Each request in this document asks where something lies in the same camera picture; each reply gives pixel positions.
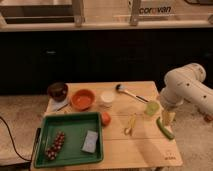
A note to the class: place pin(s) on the blue grey sponge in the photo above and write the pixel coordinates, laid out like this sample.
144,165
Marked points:
90,140

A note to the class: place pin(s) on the light green cup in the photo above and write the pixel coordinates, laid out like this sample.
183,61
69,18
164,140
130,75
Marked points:
151,108

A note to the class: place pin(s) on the green cucumber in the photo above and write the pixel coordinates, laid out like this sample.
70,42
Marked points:
163,130

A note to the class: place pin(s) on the white cup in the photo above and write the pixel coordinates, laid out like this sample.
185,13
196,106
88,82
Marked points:
107,98

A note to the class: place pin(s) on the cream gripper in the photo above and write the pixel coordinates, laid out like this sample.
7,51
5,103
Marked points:
167,117

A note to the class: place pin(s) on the orange tomato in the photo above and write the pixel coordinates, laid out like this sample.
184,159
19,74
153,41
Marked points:
105,118

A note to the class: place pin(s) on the green plastic tray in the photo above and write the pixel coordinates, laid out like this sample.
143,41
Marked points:
75,127

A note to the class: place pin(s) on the bunch of red grapes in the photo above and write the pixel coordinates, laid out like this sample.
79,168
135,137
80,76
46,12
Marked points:
54,149

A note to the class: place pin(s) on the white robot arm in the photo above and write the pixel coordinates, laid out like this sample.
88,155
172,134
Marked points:
186,83

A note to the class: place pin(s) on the red bowl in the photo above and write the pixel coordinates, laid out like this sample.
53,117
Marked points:
82,99

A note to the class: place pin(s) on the wooden table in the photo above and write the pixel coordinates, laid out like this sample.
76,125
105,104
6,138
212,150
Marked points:
145,147

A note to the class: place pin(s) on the yellow banana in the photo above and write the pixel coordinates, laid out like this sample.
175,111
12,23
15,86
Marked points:
128,129

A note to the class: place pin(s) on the black tool beside tray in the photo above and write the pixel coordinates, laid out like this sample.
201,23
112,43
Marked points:
36,139

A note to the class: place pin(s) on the dark brown bowl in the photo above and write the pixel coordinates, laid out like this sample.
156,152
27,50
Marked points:
57,91

